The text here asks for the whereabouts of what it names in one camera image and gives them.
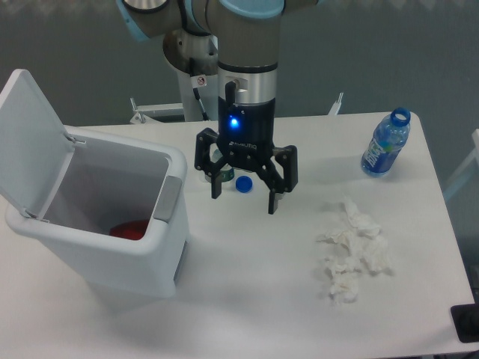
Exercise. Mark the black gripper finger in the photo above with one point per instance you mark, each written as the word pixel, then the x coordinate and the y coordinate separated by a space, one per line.
pixel 279 171
pixel 203 162

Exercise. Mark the clear green-label bottle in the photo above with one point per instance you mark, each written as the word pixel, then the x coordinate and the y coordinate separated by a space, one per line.
pixel 224 168

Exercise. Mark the crumpled white tissue lower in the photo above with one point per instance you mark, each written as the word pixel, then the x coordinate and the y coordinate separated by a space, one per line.
pixel 344 286

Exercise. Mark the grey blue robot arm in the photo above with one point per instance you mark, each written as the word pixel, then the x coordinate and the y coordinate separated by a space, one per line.
pixel 240 41

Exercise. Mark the white frame at right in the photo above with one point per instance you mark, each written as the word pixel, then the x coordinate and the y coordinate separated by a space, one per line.
pixel 464 172

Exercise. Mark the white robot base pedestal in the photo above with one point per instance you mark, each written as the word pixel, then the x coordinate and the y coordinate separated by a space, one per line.
pixel 194 60

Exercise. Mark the crumpled white tissue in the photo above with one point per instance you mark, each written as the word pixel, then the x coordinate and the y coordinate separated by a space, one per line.
pixel 362 238
pixel 344 286

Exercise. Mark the red object in trash can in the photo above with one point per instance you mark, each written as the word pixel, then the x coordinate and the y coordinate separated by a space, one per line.
pixel 133 230

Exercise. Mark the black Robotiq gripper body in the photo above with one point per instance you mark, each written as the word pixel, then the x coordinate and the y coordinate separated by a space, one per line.
pixel 245 136

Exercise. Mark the white trash can lid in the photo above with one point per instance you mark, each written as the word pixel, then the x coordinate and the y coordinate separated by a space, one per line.
pixel 36 148

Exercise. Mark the blue bottle cap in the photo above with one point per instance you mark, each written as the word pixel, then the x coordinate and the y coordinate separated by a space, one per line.
pixel 244 184

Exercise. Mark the blue water bottle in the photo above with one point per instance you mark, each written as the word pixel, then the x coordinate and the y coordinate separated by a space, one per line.
pixel 389 138

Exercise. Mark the white trash can body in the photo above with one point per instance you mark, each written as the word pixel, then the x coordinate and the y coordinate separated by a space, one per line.
pixel 110 207

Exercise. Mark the black device at edge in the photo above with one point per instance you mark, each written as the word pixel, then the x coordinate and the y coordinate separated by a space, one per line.
pixel 465 318

